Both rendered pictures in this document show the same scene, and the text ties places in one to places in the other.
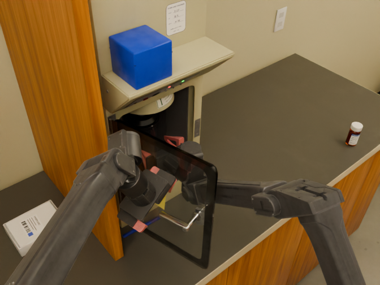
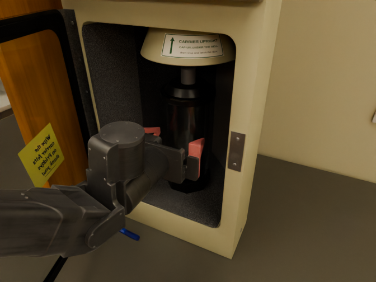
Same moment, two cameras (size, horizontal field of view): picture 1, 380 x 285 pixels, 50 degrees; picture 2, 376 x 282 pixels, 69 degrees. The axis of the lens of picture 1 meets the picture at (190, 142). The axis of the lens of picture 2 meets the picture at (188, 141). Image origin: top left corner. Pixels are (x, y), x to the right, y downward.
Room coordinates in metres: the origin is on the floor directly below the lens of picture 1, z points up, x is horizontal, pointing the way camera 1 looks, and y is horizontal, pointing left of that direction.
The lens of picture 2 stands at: (0.80, -0.31, 1.44)
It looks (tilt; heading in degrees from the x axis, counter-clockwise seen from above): 32 degrees down; 67
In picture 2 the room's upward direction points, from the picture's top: straight up
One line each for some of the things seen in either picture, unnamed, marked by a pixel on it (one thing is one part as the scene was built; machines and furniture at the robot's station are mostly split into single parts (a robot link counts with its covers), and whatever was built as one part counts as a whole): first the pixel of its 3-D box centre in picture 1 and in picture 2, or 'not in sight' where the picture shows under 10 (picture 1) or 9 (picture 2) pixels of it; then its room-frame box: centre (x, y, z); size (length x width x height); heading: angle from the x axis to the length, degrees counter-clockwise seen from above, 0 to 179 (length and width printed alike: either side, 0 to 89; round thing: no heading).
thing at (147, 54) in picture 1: (141, 56); not in sight; (0.81, 0.11, 1.56); 0.10 x 0.10 x 0.09; 41
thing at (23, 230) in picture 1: (37, 227); not in sight; (0.79, 0.47, 0.96); 0.16 x 0.12 x 0.04; 132
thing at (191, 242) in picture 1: (163, 198); (33, 170); (0.72, 0.07, 1.19); 0.30 x 0.01 x 0.40; 56
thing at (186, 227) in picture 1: (179, 217); not in sight; (0.65, 0.02, 1.20); 0.10 x 0.05 x 0.03; 56
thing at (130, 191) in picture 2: not in sight; (125, 185); (0.84, 0.00, 1.17); 0.07 x 0.06 x 0.07; 41
